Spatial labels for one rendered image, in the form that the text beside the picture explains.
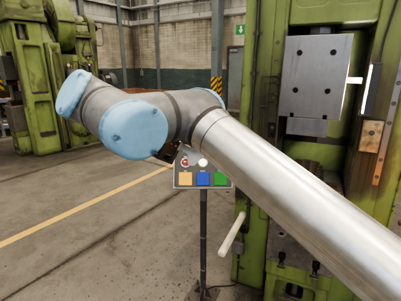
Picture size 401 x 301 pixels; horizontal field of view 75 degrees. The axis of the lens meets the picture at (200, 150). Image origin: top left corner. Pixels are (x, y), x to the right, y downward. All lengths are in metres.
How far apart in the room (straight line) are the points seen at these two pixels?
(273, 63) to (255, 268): 1.45
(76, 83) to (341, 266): 0.46
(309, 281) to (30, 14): 5.30
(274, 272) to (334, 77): 1.20
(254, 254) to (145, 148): 1.77
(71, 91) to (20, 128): 5.28
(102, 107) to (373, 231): 0.38
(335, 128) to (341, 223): 1.65
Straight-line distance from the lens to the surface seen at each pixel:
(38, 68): 5.57
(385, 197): 1.80
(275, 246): 1.76
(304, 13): 1.62
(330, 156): 2.03
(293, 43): 1.47
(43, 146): 5.65
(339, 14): 1.61
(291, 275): 1.87
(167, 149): 0.62
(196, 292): 2.22
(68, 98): 0.49
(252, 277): 2.23
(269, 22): 1.64
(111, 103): 0.40
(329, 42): 1.46
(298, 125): 1.49
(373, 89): 1.58
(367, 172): 1.72
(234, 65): 8.36
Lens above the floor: 1.63
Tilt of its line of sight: 18 degrees down
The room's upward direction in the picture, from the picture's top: straight up
